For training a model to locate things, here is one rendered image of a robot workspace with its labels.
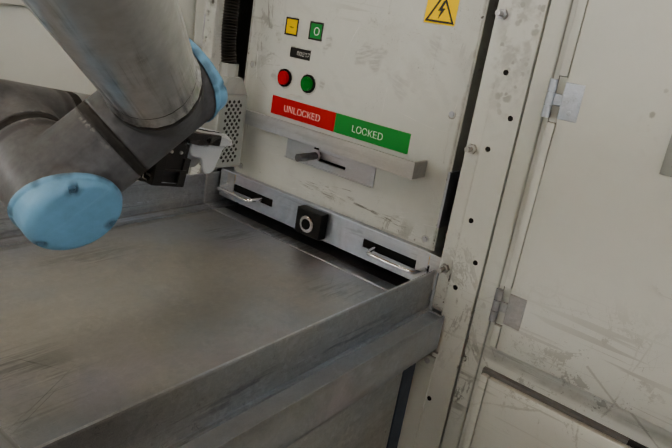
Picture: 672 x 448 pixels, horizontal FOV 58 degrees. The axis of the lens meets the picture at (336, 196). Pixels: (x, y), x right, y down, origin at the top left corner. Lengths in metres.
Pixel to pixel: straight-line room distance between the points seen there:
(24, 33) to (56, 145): 0.61
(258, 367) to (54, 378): 0.22
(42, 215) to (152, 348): 0.27
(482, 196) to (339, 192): 0.30
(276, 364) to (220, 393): 0.08
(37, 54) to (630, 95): 0.95
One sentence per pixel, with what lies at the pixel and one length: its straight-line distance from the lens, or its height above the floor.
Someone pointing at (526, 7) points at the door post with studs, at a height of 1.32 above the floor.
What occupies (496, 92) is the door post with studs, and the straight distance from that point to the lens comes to 0.90.
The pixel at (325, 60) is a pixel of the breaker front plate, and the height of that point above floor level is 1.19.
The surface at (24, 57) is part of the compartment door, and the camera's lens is 1.21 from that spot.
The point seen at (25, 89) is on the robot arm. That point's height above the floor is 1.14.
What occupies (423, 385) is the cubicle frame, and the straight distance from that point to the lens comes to 1.05.
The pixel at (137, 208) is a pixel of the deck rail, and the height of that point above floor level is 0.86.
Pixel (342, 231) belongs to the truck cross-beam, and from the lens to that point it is 1.11.
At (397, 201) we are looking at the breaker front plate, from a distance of 1.04.
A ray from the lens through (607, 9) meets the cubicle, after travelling 0.84.
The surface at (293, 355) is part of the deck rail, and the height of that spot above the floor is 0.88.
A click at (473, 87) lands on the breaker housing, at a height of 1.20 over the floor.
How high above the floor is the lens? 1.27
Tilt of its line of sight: 16 degrees down
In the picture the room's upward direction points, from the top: 9 degrees clockwise
